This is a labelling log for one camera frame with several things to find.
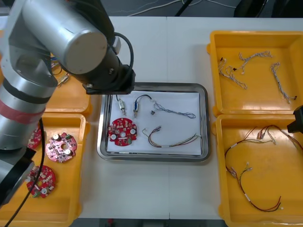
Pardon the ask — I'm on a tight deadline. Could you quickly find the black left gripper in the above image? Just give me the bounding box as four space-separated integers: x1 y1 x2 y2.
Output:
81 64 136 96

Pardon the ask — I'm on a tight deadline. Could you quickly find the white label metal solenoid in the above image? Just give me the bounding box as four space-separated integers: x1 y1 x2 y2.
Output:
115 94 127 117

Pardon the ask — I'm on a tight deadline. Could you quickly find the blue label metal solenoid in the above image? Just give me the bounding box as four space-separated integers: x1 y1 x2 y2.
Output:
132 94 153 119

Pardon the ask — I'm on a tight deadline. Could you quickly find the yellow-orange plastic bin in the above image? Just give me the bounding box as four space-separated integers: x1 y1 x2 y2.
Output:
205 30 303 117
211 113 303 227
0 29 93 117
0 113 91 225

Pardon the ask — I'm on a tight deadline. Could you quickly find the round red circuit board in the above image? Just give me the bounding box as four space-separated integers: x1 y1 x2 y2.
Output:
26 164 57 199
45 132 78 164
27 128 43 150
107 117 139 148

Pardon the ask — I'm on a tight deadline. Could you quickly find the white sheet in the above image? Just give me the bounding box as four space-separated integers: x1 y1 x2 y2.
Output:
107 90 203 156

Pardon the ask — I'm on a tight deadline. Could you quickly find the steel tray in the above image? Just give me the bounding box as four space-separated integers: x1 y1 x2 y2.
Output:
96 82 212 163

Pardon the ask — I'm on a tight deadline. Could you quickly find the black furniture base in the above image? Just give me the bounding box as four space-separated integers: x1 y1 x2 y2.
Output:
174 0 303 18

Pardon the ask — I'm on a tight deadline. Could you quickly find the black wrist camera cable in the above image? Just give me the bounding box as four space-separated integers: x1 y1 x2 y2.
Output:
114 32 135 81

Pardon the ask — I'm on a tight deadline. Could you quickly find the white twisted wire harness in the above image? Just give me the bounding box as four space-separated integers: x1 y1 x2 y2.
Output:
232 50 273 74
218 57 229 77
224 65 248 90
270 61 297 105

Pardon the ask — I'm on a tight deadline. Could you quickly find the pale grey left wrist camera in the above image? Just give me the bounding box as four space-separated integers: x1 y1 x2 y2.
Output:
112 35 122 54

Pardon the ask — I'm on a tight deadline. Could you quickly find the red black green-yellow wire harness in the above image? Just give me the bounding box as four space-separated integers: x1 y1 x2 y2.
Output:
227 161 285 212
223 124 303 174
142 126 202 148

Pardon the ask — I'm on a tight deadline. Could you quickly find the blue-white twisted wire harness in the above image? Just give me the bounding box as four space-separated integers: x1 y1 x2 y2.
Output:
150 100 197 120

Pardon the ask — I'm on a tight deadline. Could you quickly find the white cable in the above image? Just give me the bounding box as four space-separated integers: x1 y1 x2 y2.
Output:
127 0 237 17

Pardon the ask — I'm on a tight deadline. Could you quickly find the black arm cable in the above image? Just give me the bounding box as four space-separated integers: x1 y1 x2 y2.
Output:
0 117 46 227

